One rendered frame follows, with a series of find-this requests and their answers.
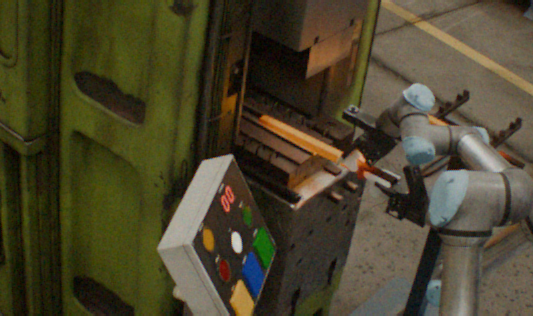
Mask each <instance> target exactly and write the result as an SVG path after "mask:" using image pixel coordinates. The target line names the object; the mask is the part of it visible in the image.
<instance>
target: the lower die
mask: <svg viewBox="0 0 533 316"><path fill-rule="evenodd" d="M258 102H259V101H257V100H255V99H253V98H251V97H250V96H248V98H246V94H244V93H243V101H242V104H243V105H245V106H247V107H249V108H251V109H252V110H254V111H256V112H258V113H260V114H262V115H267V116H269V117H271V118H273V119H275V120H277V121H280V122H282V123H284V124H286V125H288V126H290V127H292V128H294V129H296V130H298V131H300V132H302V133H304V134H307V135H309V136H311V137H313V138H315V139H317V140H319V141H321V142H323V143H325V144H327V145H329V146H332V145H333V141H332V140H330V139H328V138H326V137H324V138H321V137H322V135H321V134H319V133H317V132H315V131H313V130H311V131H308V130H309V128H308V127H306V126H304V125H302V124H300V123H298V124H295V123H296V121H295V120H293V119H291V118H289V117H287V116H285V118H284V117H283V114H281V113H280V112H278V111H276V110H274V109H273V111H271V110H270V109H271V108H270V107H268V106H266V105H265V104H263V103H260V104H258ZM247 136H252V143H251V144H250V143H249V142H250V138H248V139H247V140H246V142H245V146H244V153H243V161H244V163H246V164H248V165H250V166H251V167H252V166H253V164H254V157H255V151H256V148H257V146H258V145H259V144H260V143H264V144H265V150H262V149H263V145H262V146H260V148H259V149H258V153H257V160H256V170H258V171H260V172H261V173H263V174H266V172H267V165H268V159H269V156H270V154H271V153H272V152H273V151H274V150H277V151H278V158H275V157H276V153H274V154H273V155H272V157H271V162H270V168H269V176H270V178H272V179H274V180H276V181H277V182H279V183H280V184H282V185H284V186H286V187H288V188H290V189H293V188H294V187H296V186H297V185H299V184H300V183H301V182H303V181H304V180H306V179H307V178H309V177H310V176H312V175H313V174H314V173H316V172H317V171H319V170H320V169H322V168H323V167H324V166H326V165H327V164H329V159H327V158H325V157H323V156H321V155H319V154H316V155H314V151H312V150H310V149H308V148H306V147H305V146H303V145H301V144H299V143H297V142H295V141H294V140H292V139H290V138H288V137H286V136H284V135H283V134H281V133H279V132H277V131H275V130H273V129H272V128H270V127H268V126H266V125H264V124H262V123H261V122H259V121H257V120H255V119H253V118H251V117H250V116H248V115H246V114H244V113H242V112H241V116H240V124H239V135H238V139H237V144H236V145H234V149H233V156H234V157H236V158H237V159H240V157H241V150H242V143H243V141H244V139H245V138H246V137H247ZM305 176H306V178H305V179H304V177H305Z"/></svg>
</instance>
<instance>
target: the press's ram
mask: <svg viewBox="0 0 533 316"><path fill-rule="evenodd" d="M368 3H369V0H256V6H255V13H254V21H253V27H252V30H254V31H256V32H258V33H260V34H262V35H264V36H266V37H268V38H270V39H272V40H274V41H276V42H278V43H280V44H282V45H284V46H286V47H289V48H292V49H294V50H296V51H299V52H300V51H302V50H306V49H308V48H309V47H310V46H312V45H313V44H314V42H316V43H318V42H320V41H322V40H324V39H326V38H327V37H329V36H331V35H333V34H335V33H336V34H337V33H339V32H340V31H342V30H343V29H345V28H347V27H349V26H350V24H355V23H357V22H359V21H361V20H363V19H365V16H366V11H367V7H368Z"/></svg>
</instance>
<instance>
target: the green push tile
mask: <svg viewBox="0 0 533 316"><path fill-rule="evenodd" d="M252 247H253V249H254V251H255V253H256V255H257V256H258V258H259V260H260V262H261V264H262V266H263V268H264V270H266V269H267V268H268V265H269V263H270V260H271V257H272V255H273V253H274V249H273V247H272V245H271V243H270V241H269V239H268V236H267V234H266V232H265V230H264V228H263V226H260V227H259V229H258V232H257V234H256V237H255V240H254V242H253V245H252Z"/></svg>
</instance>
